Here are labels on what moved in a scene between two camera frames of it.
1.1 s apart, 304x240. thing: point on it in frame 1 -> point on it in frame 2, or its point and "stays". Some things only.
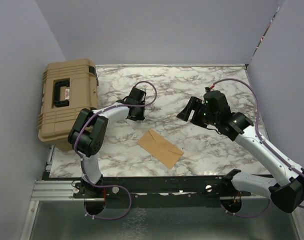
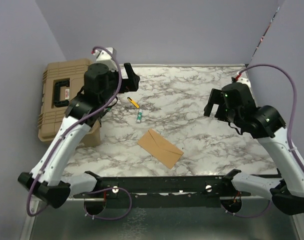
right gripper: x=185 y=114 -> x=216 y=96
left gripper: x=140 y=117 -> x=131 y=84
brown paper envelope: x=160 y=149 stays
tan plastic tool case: x=69 y=87 stays
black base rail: x=163 y=191 stays
